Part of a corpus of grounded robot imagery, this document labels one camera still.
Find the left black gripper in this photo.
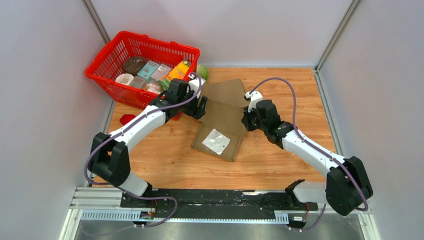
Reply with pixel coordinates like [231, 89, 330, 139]
[177, 87, 207, 120]

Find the small cardboard sheet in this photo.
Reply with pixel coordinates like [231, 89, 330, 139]
[191, 99, 246, 162]

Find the clear plastic packet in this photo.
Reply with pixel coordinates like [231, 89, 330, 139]
[201, 128, 231, 156]

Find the large brown cardboard box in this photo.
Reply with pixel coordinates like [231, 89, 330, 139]
[201, 78, 249, 108]

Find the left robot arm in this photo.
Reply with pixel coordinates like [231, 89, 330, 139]
[84, 77, 208, 208]

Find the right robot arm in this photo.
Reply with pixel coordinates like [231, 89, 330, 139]
[241, 100, 374, 216]

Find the grey small box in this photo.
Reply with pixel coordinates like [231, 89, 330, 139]
[149, 64, 172, 82]

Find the teal small box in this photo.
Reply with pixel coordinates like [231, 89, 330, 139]
[136, 60, 160, 80]

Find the grey pink box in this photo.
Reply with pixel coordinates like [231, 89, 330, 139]
[129, 76, 148, 89]

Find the green cabbage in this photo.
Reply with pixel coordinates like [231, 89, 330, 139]
[196, 64, 209, 80]

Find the green carton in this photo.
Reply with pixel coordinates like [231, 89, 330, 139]
[157, 79, 170, 91]

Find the yellow orange juice carton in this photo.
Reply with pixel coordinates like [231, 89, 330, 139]
[162, 59, 191, 84]

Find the pink white packet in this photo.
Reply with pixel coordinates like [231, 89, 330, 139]
[144, 83, 162, 95]

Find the red bell pepper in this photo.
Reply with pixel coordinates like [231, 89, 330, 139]
[119, 114, 136, 126]

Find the white round roll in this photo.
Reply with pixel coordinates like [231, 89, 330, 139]
[115, 73, 135, 87]

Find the red plastic shopping basket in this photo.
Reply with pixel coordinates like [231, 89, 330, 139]
[85, 31, 201, 109]

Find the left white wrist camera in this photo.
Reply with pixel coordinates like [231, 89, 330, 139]
[188, 73, 206, 98]

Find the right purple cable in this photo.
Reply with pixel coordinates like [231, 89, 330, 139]
[248, 77, 370, 232]

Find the aluminium frame post right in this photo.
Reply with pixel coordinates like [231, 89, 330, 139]
[314, 0, 362, 73]

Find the aluminium frame post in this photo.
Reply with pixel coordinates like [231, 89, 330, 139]
[314, 0, 362, 73]
[81, 0, 111, 45]

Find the aluminium frame post left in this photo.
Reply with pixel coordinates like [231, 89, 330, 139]
[81, 0, 111, 45]

